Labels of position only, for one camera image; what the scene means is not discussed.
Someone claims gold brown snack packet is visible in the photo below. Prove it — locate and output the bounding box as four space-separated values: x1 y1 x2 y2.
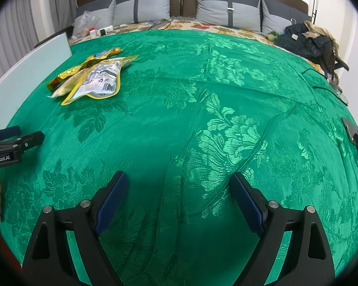
46 57 101 92

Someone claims orange sausage snack stick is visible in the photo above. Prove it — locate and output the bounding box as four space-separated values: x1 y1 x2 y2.
86 48 123 61

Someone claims light blue board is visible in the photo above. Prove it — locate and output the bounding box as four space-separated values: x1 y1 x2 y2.
0 33 72 129

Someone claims clear yellow-edged snack bag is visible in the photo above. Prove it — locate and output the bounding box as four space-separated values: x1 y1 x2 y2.
61 55 138 106

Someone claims small white red-capped bottle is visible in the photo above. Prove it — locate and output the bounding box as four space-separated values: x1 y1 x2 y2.
89 28 97 39

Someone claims clear plastic bag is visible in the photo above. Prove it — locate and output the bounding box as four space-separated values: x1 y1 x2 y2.
73 10 100 37

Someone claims white power strip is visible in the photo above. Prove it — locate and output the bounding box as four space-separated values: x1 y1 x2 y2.
97 25 114 36

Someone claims grey curtain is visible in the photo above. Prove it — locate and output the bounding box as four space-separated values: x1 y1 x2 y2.
0 0 77 79

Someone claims grey pillow far left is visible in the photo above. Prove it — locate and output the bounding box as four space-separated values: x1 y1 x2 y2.
74 0 115 30

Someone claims grey pillow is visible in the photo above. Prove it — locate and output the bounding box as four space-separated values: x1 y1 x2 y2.
113 0 170 26
261 0 312 35
74 0 115 30
196 0 261 33

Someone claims green floral bedspread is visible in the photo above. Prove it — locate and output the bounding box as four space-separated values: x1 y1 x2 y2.
0 41 358 285

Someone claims grey pillow centre left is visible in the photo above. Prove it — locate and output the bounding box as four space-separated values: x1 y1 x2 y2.
113 0 170 26

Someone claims floral bed sheet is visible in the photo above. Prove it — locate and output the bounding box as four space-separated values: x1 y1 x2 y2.
68 17 275 48

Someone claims dark jacket pile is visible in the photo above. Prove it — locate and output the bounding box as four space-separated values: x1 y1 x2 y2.
274 21 350 75

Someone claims grey pillow centre right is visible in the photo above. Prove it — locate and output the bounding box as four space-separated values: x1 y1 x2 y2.
196 0 261 33

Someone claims grey pillow far right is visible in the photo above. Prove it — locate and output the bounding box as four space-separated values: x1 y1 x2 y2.
261 0 312 35

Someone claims black cable on bed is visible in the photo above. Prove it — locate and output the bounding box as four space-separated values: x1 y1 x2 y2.
300 67 350 107

